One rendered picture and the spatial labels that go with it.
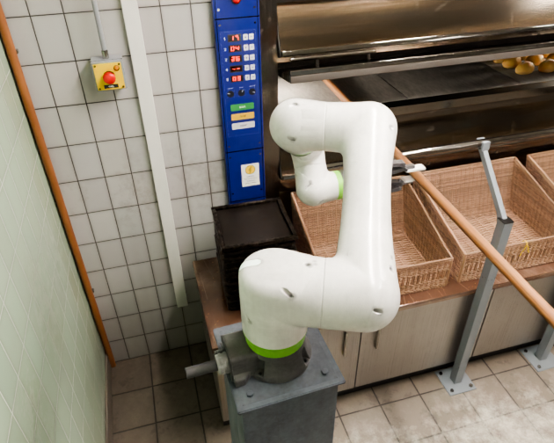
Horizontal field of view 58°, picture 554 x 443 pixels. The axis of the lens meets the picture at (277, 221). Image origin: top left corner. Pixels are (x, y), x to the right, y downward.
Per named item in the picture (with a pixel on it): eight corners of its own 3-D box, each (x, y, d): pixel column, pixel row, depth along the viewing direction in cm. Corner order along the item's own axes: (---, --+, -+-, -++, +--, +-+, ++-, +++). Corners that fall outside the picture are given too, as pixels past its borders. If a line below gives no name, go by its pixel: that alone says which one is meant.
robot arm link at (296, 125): (322, 150, 108) (326, 93, 107) (264, 147, 109) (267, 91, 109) (324, 158, 126) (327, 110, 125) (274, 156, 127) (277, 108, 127)
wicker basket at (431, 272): (287, 240, 235) (287, 190, 219) (397, 221, 246) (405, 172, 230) (321, 313, 197) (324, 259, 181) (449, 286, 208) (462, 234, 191)
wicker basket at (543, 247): (403, 220, 247) (411, 171, 230) (501, 201, 259) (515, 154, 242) (456, 285, 209) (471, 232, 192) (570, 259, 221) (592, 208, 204)
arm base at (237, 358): (193, 409, 93) (190, 389, 90) (180, 349, 105) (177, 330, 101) (322, 371, 100) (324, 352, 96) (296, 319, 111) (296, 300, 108)
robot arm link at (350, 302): (406, 320, 81) (402, 89, 109) (306, 311, 83) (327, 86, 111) (395, 345, 92) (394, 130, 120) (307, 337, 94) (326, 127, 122)
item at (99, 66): (97, 85, 172) (90, 56, 166) (127, 82, 174) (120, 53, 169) (97, 92, 167) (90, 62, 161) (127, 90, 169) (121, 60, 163)
